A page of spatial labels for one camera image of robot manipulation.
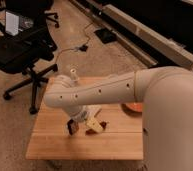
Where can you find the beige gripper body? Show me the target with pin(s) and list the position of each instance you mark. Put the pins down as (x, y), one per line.
(93, 124)

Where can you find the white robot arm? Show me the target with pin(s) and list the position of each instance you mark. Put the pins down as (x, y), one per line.
(167, 119)

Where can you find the white sponge block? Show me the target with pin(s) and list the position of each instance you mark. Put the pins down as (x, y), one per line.
(93, 110)

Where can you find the wooden folding table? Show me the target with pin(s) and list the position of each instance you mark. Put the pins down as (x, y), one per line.
(122, 139)

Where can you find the orange bowl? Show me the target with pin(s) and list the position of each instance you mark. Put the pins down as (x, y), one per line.
(132, 107)

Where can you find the small clear bottle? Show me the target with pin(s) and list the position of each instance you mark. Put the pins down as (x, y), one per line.
(73, 75)

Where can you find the black floor power adapter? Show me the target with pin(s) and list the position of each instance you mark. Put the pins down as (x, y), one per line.
(83, 48)

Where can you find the black floor plate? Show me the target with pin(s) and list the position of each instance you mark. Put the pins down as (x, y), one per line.
(105, 35)

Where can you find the black office chair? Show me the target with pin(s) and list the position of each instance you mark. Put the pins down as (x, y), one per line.
(19, 53)

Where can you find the white paper on chair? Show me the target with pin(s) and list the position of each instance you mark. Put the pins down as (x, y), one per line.
(11, 23)

